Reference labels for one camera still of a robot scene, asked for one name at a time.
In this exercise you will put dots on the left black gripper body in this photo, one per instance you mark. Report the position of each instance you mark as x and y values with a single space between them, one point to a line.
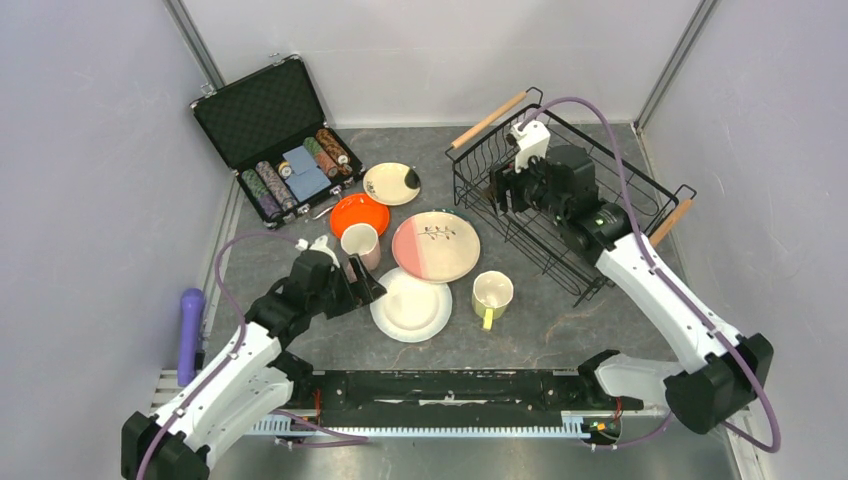
336 299

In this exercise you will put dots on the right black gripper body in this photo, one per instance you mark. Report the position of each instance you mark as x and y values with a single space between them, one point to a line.
536 195

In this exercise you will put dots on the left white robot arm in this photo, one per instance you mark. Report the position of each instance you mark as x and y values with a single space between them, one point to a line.
254 375

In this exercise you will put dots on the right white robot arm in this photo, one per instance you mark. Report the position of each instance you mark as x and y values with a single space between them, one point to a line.
717 370

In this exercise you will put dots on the white scalloped plate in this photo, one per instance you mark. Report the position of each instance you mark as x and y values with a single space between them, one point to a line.
412 310

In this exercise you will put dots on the pink mug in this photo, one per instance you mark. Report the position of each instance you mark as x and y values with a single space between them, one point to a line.
362 239

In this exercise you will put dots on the orange plate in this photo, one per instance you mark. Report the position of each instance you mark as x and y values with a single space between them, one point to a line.
359 208

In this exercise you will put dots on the pink and cream plate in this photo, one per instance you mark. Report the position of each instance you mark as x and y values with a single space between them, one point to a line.
436 246

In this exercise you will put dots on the blue card deck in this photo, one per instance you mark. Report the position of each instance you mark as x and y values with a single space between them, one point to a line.
306 178

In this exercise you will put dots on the cream plate with black spot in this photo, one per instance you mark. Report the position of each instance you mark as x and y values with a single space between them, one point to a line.
392 183

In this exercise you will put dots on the yellow green mug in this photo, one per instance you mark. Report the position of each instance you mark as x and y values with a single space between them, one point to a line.
492 292

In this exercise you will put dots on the purple flashlight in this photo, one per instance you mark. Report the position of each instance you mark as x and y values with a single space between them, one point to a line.
192 305

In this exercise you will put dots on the black poker chip case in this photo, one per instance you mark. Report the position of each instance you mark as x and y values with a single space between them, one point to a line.
254 120

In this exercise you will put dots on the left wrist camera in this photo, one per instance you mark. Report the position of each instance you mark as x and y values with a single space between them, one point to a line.
320 244

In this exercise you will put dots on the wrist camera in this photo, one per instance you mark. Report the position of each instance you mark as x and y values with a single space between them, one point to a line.
320 244
532 140

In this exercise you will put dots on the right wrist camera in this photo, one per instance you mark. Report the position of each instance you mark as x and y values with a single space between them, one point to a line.
532 140

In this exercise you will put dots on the black wire dish rack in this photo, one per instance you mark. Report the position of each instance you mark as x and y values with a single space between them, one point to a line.
564 250

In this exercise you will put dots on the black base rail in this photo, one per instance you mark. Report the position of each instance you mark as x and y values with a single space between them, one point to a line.
454 403

